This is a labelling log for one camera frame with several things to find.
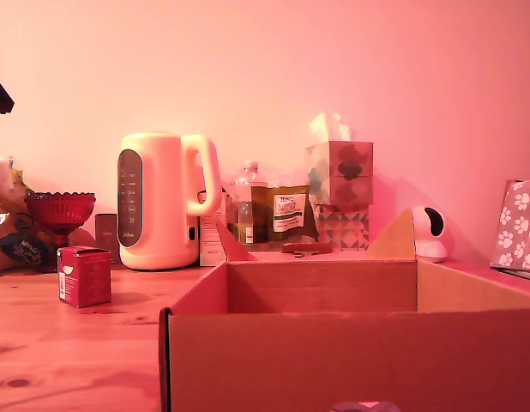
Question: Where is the green labelled pouch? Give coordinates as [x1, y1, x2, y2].
[250, 184, 320, 245]

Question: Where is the small white round camera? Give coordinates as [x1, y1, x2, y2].
[408, 205, 449, 264]

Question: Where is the patterned tissue box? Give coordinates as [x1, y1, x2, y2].
[305, 139, 375, 206]

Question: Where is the geometric patterned box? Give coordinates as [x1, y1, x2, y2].
[311, 203, 371, 252]

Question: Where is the paw print cloth bag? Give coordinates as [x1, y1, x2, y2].
[490, 177, 530, 276]

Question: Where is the flat brown object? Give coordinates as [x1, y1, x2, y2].
[280, 241, 333, 258]

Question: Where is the large open cardboard box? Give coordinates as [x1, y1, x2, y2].
[159, 208, 530, 412]

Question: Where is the white printed carton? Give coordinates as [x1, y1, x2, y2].
[197, 188, 230, 267]

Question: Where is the printed snack bag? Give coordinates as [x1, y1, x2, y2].
[0, 155, 60, 276]

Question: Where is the small dark box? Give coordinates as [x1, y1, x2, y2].
[94, 213, 120, 264]

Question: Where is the white tissue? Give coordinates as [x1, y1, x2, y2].
[308, 112, 356, 143]

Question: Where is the red glass footed bowl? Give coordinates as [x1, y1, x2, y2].
[23, 191, 97, 248]

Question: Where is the white electric kettle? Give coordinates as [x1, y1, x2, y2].
[117, 131, 224, 271]

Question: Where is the red coffee filter carton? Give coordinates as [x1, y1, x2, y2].
[57, 245, 112, 310]

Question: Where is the clear plastic bottle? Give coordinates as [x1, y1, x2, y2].
[227, 161, 270, 245]

